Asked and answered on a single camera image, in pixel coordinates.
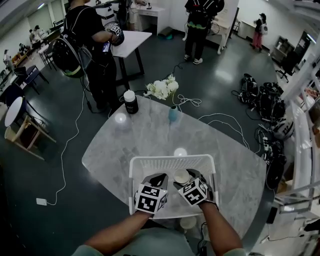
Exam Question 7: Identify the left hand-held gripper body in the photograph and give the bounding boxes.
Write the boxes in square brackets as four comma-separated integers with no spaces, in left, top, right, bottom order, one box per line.
[134,184,168,215]

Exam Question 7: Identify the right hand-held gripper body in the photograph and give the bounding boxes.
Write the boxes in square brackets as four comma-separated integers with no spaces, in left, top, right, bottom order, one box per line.
[176,177,210,207]

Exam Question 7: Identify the white paper cup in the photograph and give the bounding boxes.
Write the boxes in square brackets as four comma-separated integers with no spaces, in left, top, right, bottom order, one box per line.
[172,168,191,185]

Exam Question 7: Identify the white plastic basket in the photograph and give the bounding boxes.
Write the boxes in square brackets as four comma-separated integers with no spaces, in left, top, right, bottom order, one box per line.
[128,154,220,220]

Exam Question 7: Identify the grey cup with handle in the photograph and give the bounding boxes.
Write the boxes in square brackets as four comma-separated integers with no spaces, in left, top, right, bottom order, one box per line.
[179,216,198,230]

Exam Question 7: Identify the person's left forearm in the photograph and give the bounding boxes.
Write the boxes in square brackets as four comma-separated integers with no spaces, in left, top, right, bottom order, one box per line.
[83,211,151,256]

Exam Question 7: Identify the person's right forearm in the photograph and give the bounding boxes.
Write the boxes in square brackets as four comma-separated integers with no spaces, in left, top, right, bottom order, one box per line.
[201,203,247,256]

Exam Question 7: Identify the person's right hand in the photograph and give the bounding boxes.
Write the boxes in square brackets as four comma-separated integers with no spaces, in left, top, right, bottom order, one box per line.
[203,183,218,206]

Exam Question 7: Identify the blue vase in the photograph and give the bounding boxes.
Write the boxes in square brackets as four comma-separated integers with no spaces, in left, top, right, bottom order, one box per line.
[168,105,178,123]

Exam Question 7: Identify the black canister white lid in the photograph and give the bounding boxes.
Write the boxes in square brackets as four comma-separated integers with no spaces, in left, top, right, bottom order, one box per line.
[123,89,139,115]

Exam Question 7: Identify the white flower bouquet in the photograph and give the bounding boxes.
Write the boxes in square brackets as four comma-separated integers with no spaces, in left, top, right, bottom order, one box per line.
[145,73,180,101]

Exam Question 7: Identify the white dome backpack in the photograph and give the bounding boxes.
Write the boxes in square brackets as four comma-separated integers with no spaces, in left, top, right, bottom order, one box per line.
[271,117,295,140]

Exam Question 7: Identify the pile of black backpacks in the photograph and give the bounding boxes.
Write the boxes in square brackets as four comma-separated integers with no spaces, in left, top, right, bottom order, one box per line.
[231,73,288,191]

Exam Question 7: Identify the white metal shelf rack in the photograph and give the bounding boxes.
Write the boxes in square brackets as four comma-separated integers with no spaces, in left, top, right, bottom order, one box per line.
[273,49,320,221]

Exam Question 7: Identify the wooden chair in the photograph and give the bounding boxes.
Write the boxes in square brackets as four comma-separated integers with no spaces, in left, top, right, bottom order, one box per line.
[11,116,58,161]

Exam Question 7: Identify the white rectangular table black legs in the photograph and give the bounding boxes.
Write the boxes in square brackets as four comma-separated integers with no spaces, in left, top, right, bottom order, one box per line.
[111,30,153,91]

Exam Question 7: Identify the beige paper bucket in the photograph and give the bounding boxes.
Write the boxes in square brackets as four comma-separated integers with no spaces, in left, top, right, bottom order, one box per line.
[4,126,18,142]

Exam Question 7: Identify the black office chair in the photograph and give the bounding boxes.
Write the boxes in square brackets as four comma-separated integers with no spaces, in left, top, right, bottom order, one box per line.
[274,51,301,83]

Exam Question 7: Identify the dark teal floor bag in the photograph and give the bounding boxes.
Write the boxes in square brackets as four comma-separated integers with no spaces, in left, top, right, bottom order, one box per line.
[158,26,175,40]

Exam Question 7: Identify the black dome backpack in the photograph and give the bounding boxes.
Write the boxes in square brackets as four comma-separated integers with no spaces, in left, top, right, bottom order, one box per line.
[51,34,87,79]

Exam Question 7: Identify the round white table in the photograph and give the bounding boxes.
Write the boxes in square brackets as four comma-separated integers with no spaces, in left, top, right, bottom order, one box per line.
[4,96,26,128]

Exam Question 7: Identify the grey cabinet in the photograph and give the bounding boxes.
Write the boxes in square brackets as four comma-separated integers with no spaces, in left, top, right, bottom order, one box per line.
[271,35,296,63]

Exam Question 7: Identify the navy chair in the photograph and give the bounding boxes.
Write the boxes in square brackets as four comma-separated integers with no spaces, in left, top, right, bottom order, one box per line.
[13,65,50,95]

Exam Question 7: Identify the black green-striped backpack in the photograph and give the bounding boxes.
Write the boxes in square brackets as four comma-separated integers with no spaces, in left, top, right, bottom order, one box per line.
[187,4,210,30]

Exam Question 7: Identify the white dresser desk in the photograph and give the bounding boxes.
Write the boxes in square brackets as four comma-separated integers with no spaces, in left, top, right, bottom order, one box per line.
[136,4,166,36]

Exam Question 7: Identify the looped white cable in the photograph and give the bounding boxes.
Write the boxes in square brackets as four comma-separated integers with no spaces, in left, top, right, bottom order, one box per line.
[197,112,262,155]

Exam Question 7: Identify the coiled white cable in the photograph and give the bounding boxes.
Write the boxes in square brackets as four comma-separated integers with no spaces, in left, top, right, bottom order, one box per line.
[177,94,202,108]

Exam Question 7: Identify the long white floor cable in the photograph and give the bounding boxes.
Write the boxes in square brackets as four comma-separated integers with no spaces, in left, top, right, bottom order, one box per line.
[46,89,87,206]

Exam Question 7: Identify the black floor cable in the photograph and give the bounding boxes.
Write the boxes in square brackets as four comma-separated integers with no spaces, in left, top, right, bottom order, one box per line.
[173,59,192,74]

